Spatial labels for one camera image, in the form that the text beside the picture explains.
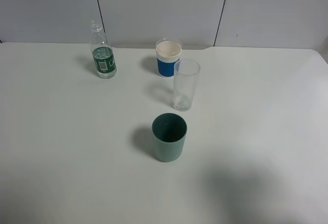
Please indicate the clear bottle green label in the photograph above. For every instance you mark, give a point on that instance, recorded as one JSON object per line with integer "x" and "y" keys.
{"x": 102, "y": 52}

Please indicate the green plastic cup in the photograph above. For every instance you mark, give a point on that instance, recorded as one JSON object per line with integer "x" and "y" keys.
{"x": 169, "y": 131}

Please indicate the blue white ribbed cup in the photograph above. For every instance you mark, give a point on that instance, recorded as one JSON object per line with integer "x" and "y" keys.
{"x": 168, "y": 52}

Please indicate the tall clear glass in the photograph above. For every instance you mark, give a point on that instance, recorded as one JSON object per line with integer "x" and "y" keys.
{"x": 186, "y": 73}

